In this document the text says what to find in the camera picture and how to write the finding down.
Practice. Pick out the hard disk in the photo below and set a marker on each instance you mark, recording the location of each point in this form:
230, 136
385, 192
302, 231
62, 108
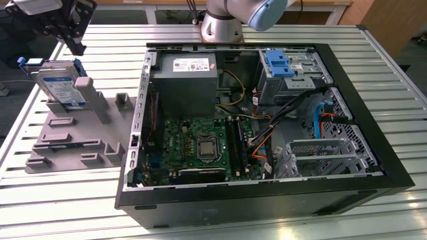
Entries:
60, 87

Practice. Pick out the blue drive latch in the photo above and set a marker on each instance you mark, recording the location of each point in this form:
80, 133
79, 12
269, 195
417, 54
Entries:
278, 65

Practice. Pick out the black waste bin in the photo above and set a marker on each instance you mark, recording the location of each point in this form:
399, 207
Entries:
14, 37

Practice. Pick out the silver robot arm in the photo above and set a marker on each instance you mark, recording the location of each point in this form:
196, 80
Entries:
221, 27

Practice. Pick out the wooden cabinet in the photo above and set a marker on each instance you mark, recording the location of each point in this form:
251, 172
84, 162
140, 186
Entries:
383, 25

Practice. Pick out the silver CPU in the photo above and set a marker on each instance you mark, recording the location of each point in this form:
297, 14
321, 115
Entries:
207, 148

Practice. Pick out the silver disk bay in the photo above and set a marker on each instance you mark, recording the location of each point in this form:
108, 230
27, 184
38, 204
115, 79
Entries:
327, 157

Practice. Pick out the grey power supply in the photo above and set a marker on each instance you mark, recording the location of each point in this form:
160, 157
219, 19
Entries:
187, 92

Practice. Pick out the dark RAM stick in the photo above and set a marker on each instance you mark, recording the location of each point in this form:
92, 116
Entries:
63, 145

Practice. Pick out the black PC case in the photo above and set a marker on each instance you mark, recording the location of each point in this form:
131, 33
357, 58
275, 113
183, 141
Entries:
234, 207

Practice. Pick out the silver optical drive cage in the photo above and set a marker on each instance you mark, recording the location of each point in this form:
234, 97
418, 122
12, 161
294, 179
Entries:
301, 82

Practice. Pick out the white desk with wooden top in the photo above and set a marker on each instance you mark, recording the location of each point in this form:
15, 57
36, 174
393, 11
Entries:
151, 15

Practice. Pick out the green motherboard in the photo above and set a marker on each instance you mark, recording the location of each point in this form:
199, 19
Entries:
221, 130

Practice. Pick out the black graphics card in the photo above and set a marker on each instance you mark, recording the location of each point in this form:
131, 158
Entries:
200, 175

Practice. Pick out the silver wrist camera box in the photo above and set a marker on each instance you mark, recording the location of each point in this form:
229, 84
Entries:
34, 6

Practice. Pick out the grey parts rack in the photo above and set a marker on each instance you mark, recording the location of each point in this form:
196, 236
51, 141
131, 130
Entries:
83, 140

